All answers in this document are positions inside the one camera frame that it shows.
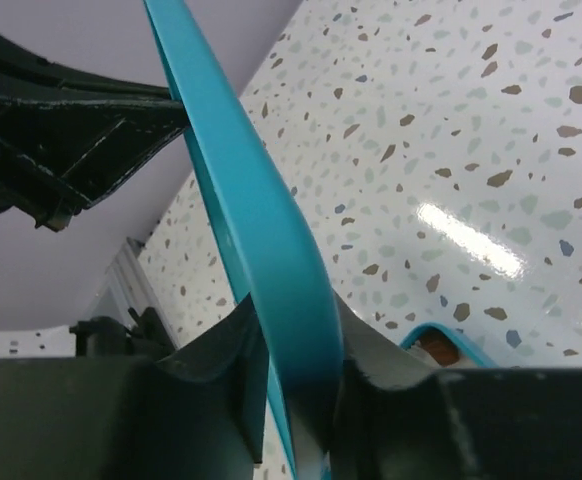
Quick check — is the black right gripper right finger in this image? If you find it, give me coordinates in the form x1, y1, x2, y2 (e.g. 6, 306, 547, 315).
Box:
327, 301, 582, 479

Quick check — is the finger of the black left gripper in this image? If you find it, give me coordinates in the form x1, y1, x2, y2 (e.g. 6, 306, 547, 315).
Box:
0, 35, 190, 210

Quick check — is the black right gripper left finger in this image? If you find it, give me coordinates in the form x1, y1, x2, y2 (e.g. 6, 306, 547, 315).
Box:
0, 299, 268, 479

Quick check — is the teal tin box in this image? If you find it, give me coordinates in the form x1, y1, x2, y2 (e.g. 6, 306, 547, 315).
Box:
399, 322, 497, 368

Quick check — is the teal tin lid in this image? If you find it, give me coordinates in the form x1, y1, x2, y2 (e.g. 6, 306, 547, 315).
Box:
145, 1, 344, 479

